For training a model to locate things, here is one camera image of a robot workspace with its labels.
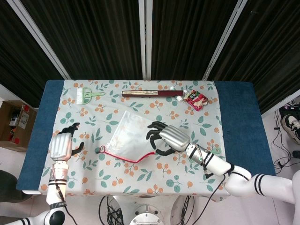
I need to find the brown cardboard box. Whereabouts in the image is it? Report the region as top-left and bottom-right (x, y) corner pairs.
(0, 100), (38, 152)

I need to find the black and white sneaker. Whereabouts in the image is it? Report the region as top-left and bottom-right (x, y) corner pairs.
(281, 114), (300, 144)

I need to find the white slanted frame post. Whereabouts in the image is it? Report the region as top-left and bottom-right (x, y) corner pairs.
(202, 0), (249, 81)
(5, 0), (71, 80)

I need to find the red snack pouch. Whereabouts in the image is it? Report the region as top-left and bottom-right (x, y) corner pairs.
(183, 89), (210, 111)

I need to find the black floor cable bundle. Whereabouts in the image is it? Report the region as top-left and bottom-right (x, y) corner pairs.
(98, 195), (128, 225)
(179, 195), (195, 225)

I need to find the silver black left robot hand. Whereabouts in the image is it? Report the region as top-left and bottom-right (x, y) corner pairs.
(50, 121), (85, 162)

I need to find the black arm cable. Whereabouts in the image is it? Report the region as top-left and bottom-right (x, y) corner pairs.
(202, 164), (235, 208)

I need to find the dark red long box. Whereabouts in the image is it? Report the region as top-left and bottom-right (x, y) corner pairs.
(121, 90), (184, 98)

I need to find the black pleated curtain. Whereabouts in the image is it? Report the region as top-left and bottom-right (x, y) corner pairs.
(0, 0), (300, 116)

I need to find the green tube with white cap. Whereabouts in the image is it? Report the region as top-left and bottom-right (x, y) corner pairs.
(170, 86), (184, 102)

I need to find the white mesh zipper pouch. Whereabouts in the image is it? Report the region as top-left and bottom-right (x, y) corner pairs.
(95, 110), (165, 165)

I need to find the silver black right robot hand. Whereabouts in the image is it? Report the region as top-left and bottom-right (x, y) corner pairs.
(146, 120), (191, 157)

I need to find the green fan-shaped brush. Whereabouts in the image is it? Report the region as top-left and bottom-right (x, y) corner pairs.
(75, 87), (106, 105)

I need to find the black cable tangle with plugs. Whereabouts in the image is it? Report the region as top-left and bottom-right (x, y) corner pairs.
(272, 100), (300, 174)

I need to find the blue table cover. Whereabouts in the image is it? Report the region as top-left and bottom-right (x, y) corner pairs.
(15, 79), (277, 195)

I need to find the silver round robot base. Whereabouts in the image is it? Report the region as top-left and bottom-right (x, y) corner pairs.
(128, 203), (165, 225)

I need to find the white upright frame post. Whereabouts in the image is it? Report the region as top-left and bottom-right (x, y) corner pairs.
(138, 0), (153, 81)

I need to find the floral orange fruit tablecloth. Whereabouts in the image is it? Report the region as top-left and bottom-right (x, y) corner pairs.
(38, 79), (232, 203)

